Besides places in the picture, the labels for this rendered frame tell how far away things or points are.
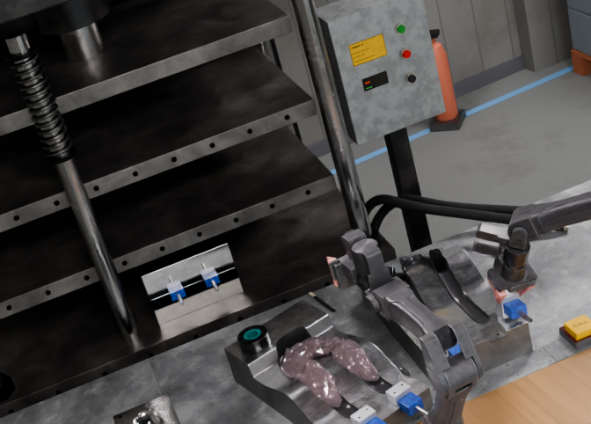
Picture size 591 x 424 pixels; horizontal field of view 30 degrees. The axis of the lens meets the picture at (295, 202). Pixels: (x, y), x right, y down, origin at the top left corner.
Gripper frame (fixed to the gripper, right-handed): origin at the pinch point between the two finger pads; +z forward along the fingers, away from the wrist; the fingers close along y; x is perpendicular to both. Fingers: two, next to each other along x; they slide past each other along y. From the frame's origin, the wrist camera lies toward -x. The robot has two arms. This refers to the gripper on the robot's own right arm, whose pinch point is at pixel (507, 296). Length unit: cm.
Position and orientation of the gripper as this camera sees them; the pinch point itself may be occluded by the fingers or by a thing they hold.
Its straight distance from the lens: 274.5
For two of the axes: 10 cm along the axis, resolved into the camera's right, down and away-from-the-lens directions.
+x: 3.5, 6.9, -6.4
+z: 0.2, 6.7, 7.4
